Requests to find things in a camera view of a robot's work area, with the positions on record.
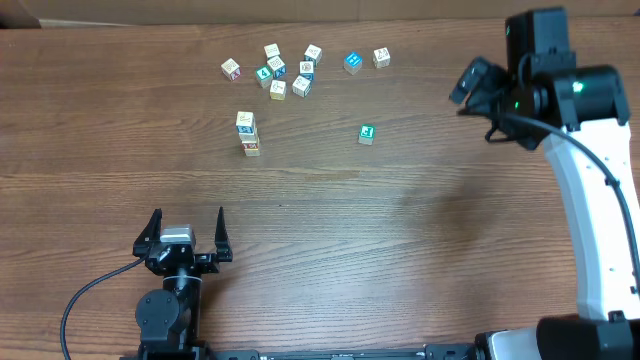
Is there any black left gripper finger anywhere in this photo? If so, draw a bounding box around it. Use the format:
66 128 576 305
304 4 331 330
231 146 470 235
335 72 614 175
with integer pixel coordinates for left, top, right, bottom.
132 209 162 258
214 207 233 262

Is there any number 3 wooden block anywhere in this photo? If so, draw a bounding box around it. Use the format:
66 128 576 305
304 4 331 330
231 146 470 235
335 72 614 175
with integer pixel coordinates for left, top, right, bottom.
239 133 259 143

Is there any blue sided wooden block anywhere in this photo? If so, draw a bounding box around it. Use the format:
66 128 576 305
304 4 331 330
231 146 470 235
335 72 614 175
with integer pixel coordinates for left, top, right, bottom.
235 111 255 134

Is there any red E wooden block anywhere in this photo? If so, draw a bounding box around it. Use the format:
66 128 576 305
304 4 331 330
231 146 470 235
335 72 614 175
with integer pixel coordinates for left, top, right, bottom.
242 140 260 151

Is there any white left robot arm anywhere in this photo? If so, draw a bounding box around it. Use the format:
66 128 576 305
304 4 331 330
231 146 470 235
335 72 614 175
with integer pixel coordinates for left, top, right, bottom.
133 209 233 359

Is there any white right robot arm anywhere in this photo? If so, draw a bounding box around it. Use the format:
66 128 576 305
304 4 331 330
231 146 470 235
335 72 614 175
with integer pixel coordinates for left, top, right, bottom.
425 7 639 359

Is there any letter K wooden block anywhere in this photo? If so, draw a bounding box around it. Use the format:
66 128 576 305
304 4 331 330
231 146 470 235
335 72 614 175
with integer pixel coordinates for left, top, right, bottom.
373 47 391 68

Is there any green letter wooden block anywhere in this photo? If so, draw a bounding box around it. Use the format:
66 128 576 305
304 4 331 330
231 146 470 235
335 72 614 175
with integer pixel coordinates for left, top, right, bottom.
358 124 376 145

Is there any blue top wooden block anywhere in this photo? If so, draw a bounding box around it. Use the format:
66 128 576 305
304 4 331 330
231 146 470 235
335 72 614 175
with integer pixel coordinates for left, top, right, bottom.
343 52 363 75

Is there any teal edged wooden block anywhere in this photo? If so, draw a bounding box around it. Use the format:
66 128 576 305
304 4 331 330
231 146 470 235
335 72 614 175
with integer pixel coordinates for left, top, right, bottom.
304 44 323 66

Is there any green 4 wooden block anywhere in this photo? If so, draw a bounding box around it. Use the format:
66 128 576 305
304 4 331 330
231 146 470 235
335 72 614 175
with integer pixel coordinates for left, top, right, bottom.
255 65 273 88

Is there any red X wooden block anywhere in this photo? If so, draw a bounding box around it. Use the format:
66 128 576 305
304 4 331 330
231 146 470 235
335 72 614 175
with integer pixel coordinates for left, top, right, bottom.
221 58 241 81

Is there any blue framed wooden block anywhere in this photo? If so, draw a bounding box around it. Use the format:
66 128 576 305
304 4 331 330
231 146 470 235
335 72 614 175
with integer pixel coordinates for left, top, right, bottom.
299 61 315 81

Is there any blue X wooden block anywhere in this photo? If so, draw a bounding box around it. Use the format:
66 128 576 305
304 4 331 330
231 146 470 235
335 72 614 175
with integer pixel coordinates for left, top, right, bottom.
267 56 287 79

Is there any plain top wooden block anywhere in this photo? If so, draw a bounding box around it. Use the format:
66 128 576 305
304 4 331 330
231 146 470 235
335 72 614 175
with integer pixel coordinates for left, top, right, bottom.
264 43 280 59

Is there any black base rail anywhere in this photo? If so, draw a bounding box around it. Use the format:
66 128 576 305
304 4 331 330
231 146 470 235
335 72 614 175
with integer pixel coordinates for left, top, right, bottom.
119 342 565 360

